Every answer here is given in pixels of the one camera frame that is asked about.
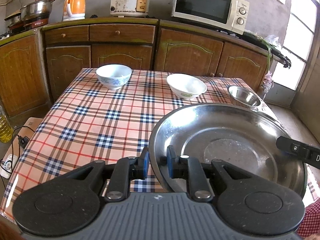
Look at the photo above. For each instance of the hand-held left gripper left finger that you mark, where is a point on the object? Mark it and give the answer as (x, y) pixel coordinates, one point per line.
(144, 165)

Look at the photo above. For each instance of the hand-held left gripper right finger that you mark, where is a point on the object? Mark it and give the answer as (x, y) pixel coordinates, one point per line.
(171, 162)

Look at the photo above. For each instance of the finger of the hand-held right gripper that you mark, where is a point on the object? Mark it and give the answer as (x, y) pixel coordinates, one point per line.
(290, 146)

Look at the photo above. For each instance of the dull steel plate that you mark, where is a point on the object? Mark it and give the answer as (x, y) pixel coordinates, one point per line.
(225, 130)

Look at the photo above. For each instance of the small steel bowl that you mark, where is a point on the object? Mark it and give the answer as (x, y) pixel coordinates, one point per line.
(243, 96)

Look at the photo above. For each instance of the white bowl green print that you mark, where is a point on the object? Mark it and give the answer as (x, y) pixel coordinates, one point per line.
(185, 85)

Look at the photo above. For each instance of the white bowl blue floral print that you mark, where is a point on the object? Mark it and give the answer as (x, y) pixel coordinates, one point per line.
(110, 81)

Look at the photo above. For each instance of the red checkered clothing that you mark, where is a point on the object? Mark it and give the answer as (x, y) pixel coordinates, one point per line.
(311, 222)

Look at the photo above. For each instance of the plaid tablecloth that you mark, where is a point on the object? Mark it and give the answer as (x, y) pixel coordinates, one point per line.
(87, 130)

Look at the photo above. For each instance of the pink hanging cloth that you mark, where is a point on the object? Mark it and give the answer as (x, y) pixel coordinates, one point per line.
(268, 81)

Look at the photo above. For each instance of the black gas stove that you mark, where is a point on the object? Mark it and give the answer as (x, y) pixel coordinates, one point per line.
(282, 58)

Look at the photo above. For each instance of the green onion stalk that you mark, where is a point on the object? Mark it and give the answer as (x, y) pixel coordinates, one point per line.
(269, 55)

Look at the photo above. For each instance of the white plastic bag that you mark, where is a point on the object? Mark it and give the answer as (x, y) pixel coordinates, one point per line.
(272, 41)

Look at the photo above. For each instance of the wooden kitchen cabinet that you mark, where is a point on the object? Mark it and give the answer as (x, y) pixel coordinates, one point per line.
(187, 55)

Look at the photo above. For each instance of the cardboard box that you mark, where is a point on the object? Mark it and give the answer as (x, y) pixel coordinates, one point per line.
(30, 125)

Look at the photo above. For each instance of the glass pane window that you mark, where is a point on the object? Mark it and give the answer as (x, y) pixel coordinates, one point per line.
(297, 25)

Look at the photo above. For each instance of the white power strip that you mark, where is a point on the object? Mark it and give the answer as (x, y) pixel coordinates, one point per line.
(8, 165)

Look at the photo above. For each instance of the yellow oil bottle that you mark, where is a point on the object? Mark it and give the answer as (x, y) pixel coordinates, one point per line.
(6, 130)

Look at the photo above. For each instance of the cream microwave oven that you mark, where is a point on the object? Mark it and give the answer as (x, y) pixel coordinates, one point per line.
(200, 2)

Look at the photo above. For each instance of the orange electric kettle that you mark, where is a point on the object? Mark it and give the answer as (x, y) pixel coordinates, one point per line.
(75, 5)

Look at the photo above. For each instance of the red induction cooker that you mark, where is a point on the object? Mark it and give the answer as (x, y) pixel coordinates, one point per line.
(35, 24)

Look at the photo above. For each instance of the steel cooking pot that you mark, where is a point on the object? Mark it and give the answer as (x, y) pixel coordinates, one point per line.
(35, 10)

